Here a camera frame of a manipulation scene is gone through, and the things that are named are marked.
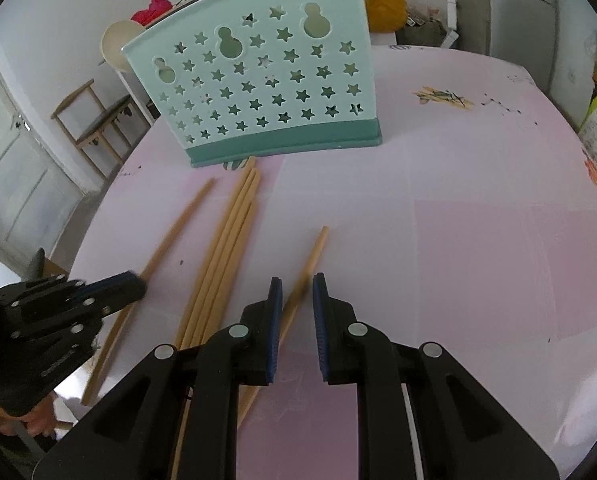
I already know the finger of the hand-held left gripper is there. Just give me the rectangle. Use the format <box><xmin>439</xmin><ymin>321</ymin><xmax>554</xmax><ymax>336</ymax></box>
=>
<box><xmin>0</xmin><ymin>271</ymin><xmax>148</xmax><ymax>326</ymax></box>

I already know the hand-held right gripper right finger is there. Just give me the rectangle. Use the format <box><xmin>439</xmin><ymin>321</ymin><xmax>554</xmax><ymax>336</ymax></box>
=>
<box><xmin>312</xmin><ymin>272</ymin><xmax>561</xmax><ymax>480</ymax></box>

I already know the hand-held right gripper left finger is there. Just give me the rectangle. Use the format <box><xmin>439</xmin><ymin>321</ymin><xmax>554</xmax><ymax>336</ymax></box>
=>
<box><xmin>33</xmin><ymin>276</ymin><xmax>284</xmax><ymax>480</ymax></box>

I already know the wooden chopstick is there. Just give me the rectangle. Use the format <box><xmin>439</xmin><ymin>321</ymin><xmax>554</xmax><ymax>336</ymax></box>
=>
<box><xmin>81</xmin><ymin>178</ymin><xmax>215</xmax><ymax>407</ymax></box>
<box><xmin>236</xmin><ymin>226</ymin><xmax>330</xmax><ymax>428</ymax></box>

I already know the bundle of wooden chopsticks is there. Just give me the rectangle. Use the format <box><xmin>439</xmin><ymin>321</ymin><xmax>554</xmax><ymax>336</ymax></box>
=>
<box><xmin>170</xmin><ymin>156</ymin><xmax>262</xmax><ymax>480</ymax></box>

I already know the mint green star-hole utensil holder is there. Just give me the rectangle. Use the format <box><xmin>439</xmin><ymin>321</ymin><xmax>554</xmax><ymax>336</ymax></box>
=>
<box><xmin>122</xmin><ymin>0</ymin><xmax>383</xmax><ymax>168</ymax></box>

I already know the person's left hand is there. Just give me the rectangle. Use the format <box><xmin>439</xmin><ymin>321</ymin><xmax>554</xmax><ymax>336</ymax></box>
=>
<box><xmin>0</xmin><ymin>394</ymin><xmax>58</xmax><ymax>441</ymax></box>

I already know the white door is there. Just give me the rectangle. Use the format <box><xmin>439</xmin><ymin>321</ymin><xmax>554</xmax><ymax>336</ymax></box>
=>
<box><xmin>0</xmin><ymin>40</ymin><xmax>86</xmax><ymax>243</ymax></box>

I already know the wooden chair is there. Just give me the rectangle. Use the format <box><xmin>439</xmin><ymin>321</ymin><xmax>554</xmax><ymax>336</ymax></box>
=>
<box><xmin>52</xmin><ymin>79</ymin><xmax>154</xmax><ymax>183</ymax></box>

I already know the pink printed tablecloth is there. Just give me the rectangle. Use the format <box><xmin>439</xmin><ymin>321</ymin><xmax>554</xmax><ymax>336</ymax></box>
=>
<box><xmin>71</xmin><ymin>42</ymin><xmax>597</xmax><ymax>480</ymax></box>

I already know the red cloth on table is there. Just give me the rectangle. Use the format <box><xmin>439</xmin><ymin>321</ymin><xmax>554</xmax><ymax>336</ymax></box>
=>
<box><xmin>131</xmin><ymin>0</ymin><xmax>173</xmax><ymax>27</ymax></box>

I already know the grey cloth pile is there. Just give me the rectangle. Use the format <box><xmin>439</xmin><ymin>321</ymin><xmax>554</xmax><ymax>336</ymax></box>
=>
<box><xmin>395</xmin><ymin>2</ymin><xmax>451</xmax><ymax>48</ymax></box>

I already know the orange plastic bag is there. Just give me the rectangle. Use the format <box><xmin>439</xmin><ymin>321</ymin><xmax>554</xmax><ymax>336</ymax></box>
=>
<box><xmin>362</xmin><ymin>0</ymin><xmax>409</xmax><ymax>34</ymax></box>

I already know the white cabinet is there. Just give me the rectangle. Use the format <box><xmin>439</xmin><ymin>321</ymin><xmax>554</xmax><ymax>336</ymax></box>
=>
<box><xmin>484</xmin><ymin>0</ymin><xmax>579</xmax><ymax>98</ymax></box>

